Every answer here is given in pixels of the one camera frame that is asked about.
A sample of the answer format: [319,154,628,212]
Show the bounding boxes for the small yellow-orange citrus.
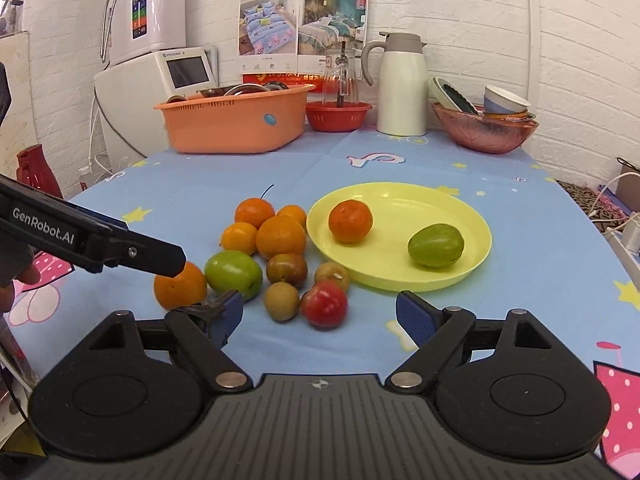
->
[220,222,257,256]

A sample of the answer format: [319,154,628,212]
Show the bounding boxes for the white thermos jug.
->
[361,32,430,136]

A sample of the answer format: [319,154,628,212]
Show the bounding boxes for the brown kiwi fruit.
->
[314,261,350,292]
[264,282,299,323]

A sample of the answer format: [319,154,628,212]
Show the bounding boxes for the orange with black stem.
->
[234,185,276,229]

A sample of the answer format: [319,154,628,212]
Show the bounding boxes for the red vase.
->
[16,144,63,198]

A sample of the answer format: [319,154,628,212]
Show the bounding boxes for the brown kiwi fruit back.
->
[314,261,350,292]

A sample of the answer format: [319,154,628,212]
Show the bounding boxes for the glass pitcher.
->
[322,41,359,107]

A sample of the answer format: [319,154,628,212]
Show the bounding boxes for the brown-red plum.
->
[266,252,308,288]

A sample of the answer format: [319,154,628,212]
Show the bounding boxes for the dark orange tangerine on plate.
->
[328,200,373,244]

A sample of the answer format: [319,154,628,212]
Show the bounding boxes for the person's left hand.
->
[0,242,40,313]

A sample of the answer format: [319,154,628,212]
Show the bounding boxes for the green apple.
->
[204,250,262,301]

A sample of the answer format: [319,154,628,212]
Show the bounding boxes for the large orange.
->
[256,216,306,260]

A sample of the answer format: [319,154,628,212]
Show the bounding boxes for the white charger with cable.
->
[587,171,639,257]

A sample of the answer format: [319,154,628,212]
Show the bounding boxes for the brown kiwi fruit front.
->
[264,282,299,323]

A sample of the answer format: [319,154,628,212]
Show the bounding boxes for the white dish in bowl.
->
[431,77,478,115]

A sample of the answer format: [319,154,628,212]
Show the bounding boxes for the metal bowls in basket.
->
[166,81,288,103]

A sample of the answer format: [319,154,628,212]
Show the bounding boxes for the bedding calendar poster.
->
[238,0,369,84]

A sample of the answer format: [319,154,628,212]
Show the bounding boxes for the brown cardboard box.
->
[615,157,640,212]

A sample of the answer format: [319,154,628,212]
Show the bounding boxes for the white water purifier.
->
[108,0,186,65]

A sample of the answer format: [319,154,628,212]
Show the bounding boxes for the yellow plastic plate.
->
[307,182,492,292]

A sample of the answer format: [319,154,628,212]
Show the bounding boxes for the white countertop appliance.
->
[94,47,219,171]

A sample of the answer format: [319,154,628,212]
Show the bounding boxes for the white blue ceramic bowl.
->
[484,84,530,115]

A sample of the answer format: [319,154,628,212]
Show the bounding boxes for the red apple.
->
[299,280,348,330]

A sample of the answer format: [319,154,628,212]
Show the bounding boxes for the orange plastic basket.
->
[155,84,314,155]

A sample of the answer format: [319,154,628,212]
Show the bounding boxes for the red plastic bowl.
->
[306,102,372,133]

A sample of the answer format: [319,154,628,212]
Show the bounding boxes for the green fruit on plate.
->
[408,223,465,269]

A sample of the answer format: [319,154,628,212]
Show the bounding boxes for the pink glass bowl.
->
[432,103,539,155]

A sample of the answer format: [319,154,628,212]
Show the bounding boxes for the small orange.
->
[277,205,307,229]

